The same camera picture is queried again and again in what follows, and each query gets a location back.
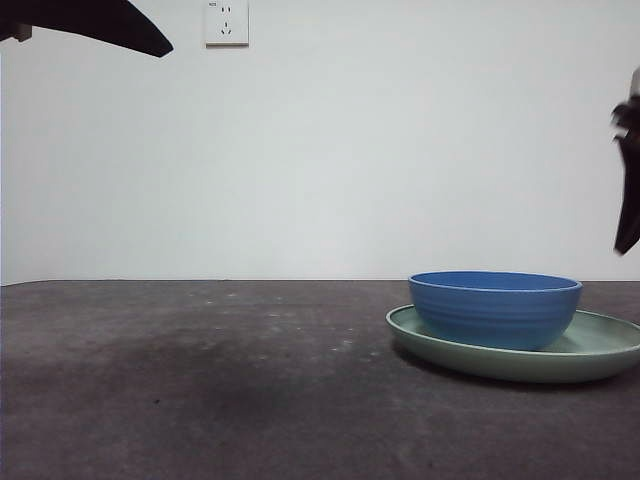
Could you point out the green shallow plate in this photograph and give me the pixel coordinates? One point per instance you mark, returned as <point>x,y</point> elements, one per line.
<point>500,365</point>

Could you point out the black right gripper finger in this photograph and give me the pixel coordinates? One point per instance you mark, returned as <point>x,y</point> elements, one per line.
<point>631,200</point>

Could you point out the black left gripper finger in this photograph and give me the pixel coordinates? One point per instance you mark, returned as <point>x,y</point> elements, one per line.
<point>100,20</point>

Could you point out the blue ribbed bowl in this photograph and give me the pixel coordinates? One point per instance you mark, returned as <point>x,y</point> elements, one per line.
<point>495,315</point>

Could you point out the white wall socket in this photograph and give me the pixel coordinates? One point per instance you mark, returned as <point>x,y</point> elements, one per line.
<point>227,22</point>

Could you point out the pale grey right wrist camera box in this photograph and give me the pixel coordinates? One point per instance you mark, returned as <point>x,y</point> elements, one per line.
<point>636,82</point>

